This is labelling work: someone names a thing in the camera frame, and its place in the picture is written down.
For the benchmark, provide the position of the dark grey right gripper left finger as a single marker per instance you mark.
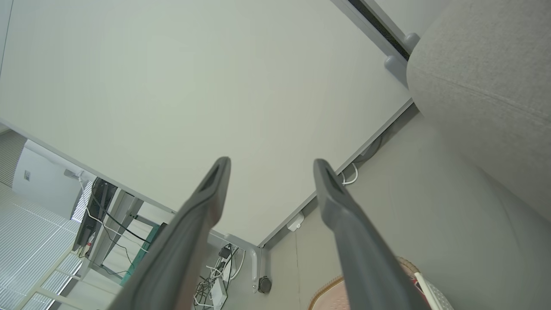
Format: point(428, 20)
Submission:
point(189, 241)

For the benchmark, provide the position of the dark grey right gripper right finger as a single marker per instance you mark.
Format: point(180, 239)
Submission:
point(361, 254)

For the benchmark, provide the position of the grey fabric sofa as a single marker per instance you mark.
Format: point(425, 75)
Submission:
point(486, 82)

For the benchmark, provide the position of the black power adapter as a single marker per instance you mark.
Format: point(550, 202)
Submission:
point(224, 252)

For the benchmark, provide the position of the beige woven rug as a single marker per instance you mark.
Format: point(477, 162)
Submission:
point(329, 295)

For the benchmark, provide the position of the white power strip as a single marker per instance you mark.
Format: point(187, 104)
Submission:
point(218, 293)

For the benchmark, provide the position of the white desk leg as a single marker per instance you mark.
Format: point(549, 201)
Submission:
point(255, 258)

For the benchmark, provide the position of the white perforated laundry basket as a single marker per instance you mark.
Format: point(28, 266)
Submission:
point(432, 295)

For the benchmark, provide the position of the black round caster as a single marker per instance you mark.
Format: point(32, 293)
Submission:
point(264, 284)

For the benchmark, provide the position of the black monitor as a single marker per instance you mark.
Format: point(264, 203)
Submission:
point(94, 211)

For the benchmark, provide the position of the green metal frame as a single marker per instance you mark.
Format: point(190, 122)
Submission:
point(140, 256)

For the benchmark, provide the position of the small white wall box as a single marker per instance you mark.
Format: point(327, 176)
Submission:
point(295, 222)

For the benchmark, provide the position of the grey sliding rail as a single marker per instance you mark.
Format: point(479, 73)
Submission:
point(379, 30)

